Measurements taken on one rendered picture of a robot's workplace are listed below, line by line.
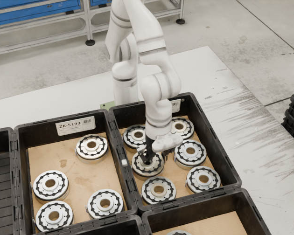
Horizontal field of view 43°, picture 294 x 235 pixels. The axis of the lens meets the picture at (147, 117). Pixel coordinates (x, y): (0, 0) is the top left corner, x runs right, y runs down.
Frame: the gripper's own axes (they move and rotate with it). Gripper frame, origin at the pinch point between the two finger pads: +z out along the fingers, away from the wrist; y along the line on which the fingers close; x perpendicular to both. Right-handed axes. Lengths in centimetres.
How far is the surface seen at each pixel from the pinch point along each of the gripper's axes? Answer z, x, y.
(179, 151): -0.9, 0.2, -7.9
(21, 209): -7.5, 5.5, 41.5
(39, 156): 2.2, -17.7, 33.5
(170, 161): 2.3, 0.4, -4.6
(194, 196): -7.7, 20.1, -1.6
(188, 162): -0.9, 5.1, -8.6
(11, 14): 47, -188, 24
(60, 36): 71, -186, -6
